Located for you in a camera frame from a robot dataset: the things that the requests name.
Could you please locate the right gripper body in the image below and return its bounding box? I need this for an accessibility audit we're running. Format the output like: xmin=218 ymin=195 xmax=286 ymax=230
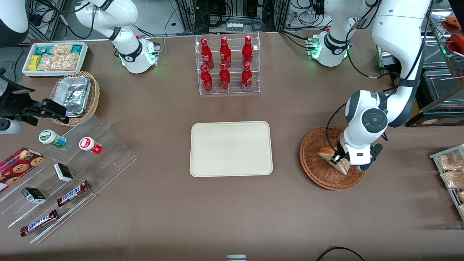
xmin=0 ymin=69 xmax=36 ymax=119

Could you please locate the triangular sandwich with red filling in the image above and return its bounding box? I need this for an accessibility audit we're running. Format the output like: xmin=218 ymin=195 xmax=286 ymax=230
xmin=318 ymin=146 xmax=351 ymax=176

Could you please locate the round brown wicker basket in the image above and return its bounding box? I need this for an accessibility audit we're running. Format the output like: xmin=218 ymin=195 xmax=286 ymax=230
xmin=299 ymin=126 xmax=367 ymax=191

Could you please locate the oval tan wicker basket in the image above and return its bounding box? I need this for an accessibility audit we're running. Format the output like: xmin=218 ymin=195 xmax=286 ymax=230
xmin=50 ymin=71 xmax=100 ymax=127

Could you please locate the cream rectangular tray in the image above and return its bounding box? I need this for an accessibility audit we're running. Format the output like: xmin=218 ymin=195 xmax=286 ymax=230
xmin=190 ymin=121 xmax=273 ymax=178

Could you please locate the silver metal tray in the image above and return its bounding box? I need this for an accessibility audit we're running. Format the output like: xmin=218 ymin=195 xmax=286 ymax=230
xmin=420 ymin=34 xmax=448 ymax=69

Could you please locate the stack of foil trays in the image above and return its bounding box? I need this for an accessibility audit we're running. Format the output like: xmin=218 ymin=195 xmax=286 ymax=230
xmin=54 ymin=76 xmax=92 ymax=117

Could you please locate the green lid snack cup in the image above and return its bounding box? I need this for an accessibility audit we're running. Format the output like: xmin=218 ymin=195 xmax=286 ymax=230
xmin=39 ymin=129 xmax=67 ymax=149

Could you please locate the white plastic snack bin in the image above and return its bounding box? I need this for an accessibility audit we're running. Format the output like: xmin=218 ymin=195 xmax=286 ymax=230
xmin=22 ymin=42 xmax=88 ymax=78

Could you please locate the large clear cracker bag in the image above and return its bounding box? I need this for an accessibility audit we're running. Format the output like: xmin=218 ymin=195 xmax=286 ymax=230
xmin=37 ymin=53 xmax=80 ymax=71

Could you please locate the red lid snack cup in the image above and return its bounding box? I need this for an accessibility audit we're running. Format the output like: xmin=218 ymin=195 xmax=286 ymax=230
xmin=79 ymin=137 xmax=103 ymax=155

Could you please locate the red plaid cookie box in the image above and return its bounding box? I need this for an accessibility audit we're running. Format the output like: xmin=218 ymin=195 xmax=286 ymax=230
xmin=0 ymin=147 xmax=45 ymax=193

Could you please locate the small clear cracker bag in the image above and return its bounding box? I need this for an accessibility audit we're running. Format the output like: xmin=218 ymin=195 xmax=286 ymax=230
xmin=51 ymin=44 xmax=73 ymax=56

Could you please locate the small black box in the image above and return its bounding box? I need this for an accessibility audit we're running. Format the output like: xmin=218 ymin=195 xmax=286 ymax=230
xmin=54 ymin=163 xmax=74 ymax=182
xmin=21 ymin=187 xmax=47 ymax=204

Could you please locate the clear acrylic stepped display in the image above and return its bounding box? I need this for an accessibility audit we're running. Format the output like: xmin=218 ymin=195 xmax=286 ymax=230
xmin=0 ymin=114 xmax=138 ymax=244

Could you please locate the brown snickers bar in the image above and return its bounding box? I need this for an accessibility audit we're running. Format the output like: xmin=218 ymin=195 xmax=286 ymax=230
xmin=56 ymin=180 xmax=91 ymax=207
xmin=20 ymin=209 xmax=59 ymax=237

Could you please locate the clear bag of crackers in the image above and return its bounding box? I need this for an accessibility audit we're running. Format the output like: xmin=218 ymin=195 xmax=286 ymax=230
xmin=440 ymin=170 xmax=464 ymax=189
xmin=437 ymin=150 xmax=464 ymax=171

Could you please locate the black sealing machine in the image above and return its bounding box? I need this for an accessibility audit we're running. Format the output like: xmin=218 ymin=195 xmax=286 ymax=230
xmin=377 ymin=33 xmax=464 ymax=127

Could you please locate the red soda bottle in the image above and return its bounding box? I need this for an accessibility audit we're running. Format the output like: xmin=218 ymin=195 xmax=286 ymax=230
xmin=220 ymin=37 xmax=232 ymax=69
xmin=242 ymin=36 xmax=254 ymax=67
xmin=241 ymin=63 xmax=253 ymax=91
xmin=200 ymin=38 xmax=214 ymax=70
xmin=219 ymin=63 xmax=231 ymax=91
xmin=200 ymin=65 xmax=213 ymax=92

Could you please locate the clear acrylic bottle rack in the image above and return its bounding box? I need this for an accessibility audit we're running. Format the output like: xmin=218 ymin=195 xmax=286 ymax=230
xmin=195 ymin=33 xmax=261 ymax=96

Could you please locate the clear case with red items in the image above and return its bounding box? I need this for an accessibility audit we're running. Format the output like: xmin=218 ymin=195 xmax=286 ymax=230
xmin=431 ymin=7 xmax=464 ymax=55

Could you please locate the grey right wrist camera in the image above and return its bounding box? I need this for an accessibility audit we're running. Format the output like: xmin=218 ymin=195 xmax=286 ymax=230
xmin=0 ymin=118 xmax=22 ymax=135

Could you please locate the grey wire rack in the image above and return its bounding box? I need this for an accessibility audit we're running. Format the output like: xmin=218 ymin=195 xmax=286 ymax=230
xmin=429 ymin=144 xmax=464 ymax=221

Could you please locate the black looped cable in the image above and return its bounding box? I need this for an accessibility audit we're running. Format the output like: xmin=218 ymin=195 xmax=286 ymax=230
xmin=316 ymin=246 xmax=366 ymax=261

